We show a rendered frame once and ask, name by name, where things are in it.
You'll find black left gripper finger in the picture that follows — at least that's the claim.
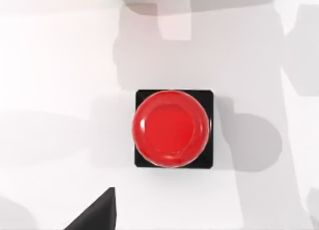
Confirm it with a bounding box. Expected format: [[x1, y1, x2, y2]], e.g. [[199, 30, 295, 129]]
[[63, 187, 117, 230]]

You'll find black square button base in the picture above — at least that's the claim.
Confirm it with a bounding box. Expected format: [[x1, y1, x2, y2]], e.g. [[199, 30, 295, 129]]
[[134, 89, 215, 169]]

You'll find red push button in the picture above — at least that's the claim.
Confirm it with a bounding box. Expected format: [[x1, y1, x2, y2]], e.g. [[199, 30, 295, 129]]
[[132, 90, 209, 168]]

